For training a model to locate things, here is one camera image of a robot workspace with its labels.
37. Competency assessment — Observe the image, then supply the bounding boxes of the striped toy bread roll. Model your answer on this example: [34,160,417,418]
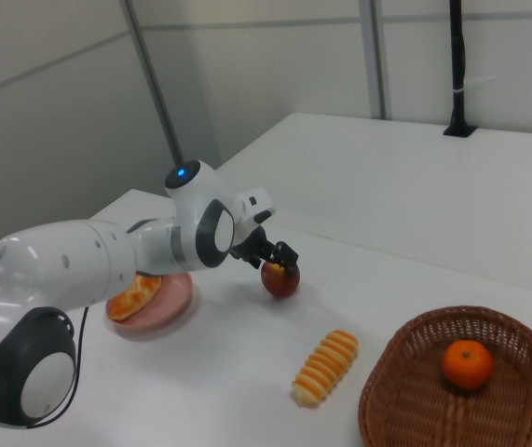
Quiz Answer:
[291,329,360,409]

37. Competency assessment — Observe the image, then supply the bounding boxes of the grey partition post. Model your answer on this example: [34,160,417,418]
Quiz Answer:
[366,0,393,120]
[123,0,187,169]

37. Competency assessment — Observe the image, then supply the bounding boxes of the toy orange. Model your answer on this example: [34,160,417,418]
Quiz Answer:
[442,339,494,390]

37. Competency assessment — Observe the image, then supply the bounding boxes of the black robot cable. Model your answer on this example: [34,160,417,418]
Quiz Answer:
[0,305,90,429]

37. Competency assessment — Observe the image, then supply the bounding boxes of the black pole stand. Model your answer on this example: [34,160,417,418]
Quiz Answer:
[442,0,477,138]

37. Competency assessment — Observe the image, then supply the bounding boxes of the braided toy bread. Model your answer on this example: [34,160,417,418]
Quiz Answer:
[108,274,163,322]

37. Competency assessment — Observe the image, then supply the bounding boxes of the red toy apple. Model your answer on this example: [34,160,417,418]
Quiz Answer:
[260,260,301,299]

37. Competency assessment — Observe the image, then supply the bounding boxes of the pink plate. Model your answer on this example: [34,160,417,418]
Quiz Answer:
[105,273,195,333]

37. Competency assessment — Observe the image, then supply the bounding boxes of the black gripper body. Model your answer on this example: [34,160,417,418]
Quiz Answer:
[231,224,271,261]

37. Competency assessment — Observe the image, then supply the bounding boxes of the brown woven basket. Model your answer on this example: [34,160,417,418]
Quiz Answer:
[357,305,532,447]

